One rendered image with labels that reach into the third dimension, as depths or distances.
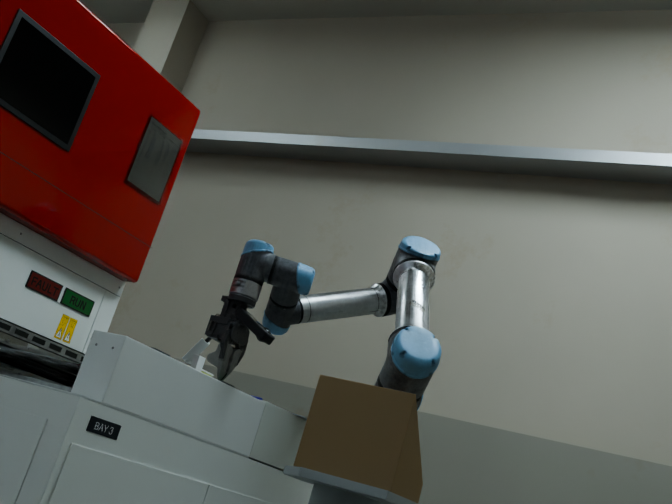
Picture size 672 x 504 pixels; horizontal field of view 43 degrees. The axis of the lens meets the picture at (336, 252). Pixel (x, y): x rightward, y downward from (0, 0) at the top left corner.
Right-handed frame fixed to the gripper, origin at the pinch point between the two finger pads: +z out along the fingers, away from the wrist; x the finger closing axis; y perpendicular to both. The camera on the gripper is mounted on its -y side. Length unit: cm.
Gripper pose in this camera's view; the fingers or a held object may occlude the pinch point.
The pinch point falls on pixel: (223, 376)
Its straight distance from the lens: 210.4
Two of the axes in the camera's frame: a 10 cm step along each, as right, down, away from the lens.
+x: -4.5, -3.9, -8.0
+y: -8.5, -0.9, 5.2
